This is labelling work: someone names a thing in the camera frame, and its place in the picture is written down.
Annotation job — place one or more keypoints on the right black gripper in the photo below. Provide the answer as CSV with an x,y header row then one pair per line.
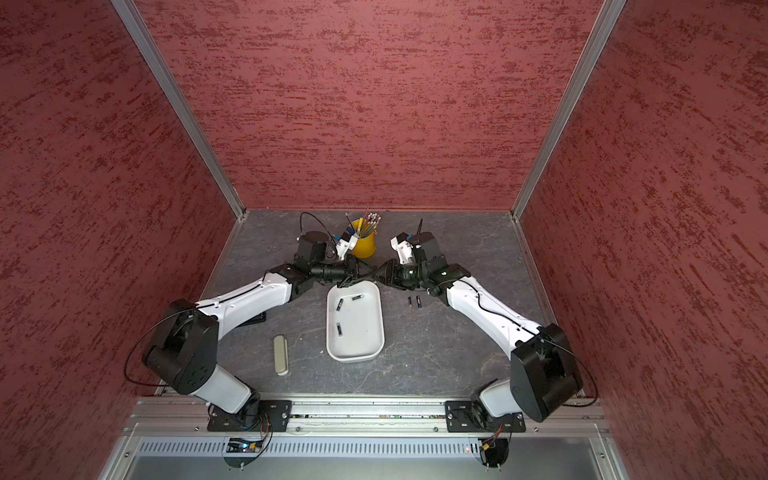
x,y
391,275

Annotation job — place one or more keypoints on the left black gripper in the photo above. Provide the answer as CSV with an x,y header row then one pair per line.
x,y
353,272

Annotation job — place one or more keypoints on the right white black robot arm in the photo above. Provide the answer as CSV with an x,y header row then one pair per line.
x,y
544,373

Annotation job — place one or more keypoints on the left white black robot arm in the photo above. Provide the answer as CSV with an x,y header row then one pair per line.
x,y
183,348

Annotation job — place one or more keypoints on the white oval storage tray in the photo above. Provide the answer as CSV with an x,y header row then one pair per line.
x,y
362,323

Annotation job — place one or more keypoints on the yellow pencil cup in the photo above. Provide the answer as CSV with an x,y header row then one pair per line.
x,y
365,247

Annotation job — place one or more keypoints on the coloured pencils bundle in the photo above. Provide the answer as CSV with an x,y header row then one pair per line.
x,y
364,226

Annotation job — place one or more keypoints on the beige oblong case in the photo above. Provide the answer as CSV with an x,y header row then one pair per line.
x,y
280,355

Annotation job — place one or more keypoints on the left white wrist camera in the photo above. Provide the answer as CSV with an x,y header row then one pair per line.
x,y
345,244

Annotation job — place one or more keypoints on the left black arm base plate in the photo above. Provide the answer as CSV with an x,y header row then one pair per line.
x,y
270,415

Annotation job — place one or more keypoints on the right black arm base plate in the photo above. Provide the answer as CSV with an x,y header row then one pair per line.
x,y
465,416

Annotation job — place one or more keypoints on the right controller board with wires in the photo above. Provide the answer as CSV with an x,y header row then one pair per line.
x,y
494,452

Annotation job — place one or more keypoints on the controller board with wires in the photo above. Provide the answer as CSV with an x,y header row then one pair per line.
x,y
494,452
240,452

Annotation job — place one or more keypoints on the left controller board with wires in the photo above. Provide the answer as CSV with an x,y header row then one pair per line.
x,y
240,452

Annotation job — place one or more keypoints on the aluminium front rail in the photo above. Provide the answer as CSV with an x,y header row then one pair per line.
x,y
363,416

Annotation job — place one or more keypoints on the right aluminium corner post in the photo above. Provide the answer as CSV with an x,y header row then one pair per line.
x,y
604,24

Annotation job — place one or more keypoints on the aluminium corner post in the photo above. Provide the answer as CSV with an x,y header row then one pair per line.
x,y
604,24
136,27

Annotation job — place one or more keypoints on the left aluminium corner post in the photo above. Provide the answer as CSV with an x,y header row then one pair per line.
x,y
136,27

